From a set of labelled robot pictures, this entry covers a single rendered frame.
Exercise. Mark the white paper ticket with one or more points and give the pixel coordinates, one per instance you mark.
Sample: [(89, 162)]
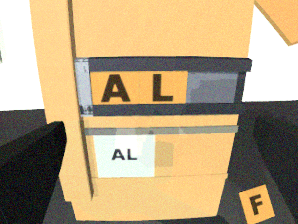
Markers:
[(125, 155)]

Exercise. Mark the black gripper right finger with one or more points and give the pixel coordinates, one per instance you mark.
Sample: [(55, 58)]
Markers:
[(278, 144)]

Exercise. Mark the tan tile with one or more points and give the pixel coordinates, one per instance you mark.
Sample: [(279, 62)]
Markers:
[(163, 87), (256, 204), (112, 88)]

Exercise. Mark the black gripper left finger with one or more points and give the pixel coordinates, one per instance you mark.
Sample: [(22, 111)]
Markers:
[(29, 167)]

